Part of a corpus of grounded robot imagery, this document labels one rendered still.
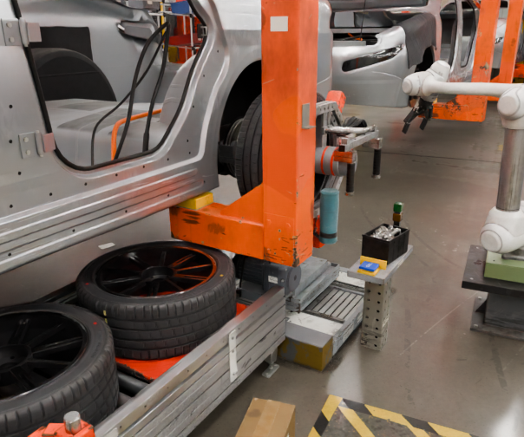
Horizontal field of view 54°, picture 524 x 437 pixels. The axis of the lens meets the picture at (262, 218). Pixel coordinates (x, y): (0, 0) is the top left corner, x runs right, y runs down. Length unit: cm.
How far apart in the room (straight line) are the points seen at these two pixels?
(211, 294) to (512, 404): 131
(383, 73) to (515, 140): 274
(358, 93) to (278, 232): 312
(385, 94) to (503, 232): 283
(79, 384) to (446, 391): 151
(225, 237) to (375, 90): 310
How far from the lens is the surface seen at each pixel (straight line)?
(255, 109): 247
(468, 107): 607
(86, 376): 166
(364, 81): 506
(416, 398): 237
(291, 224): 209
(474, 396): 245
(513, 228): 259
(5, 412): 161
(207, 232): 236
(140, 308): 196
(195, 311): 201
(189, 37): 881
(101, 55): 426
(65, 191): 188
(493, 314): 291
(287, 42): 197
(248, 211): 221
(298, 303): 266
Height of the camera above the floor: 144
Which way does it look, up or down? 20 degrees down
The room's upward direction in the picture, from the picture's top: 1 degrees counter-clockwise
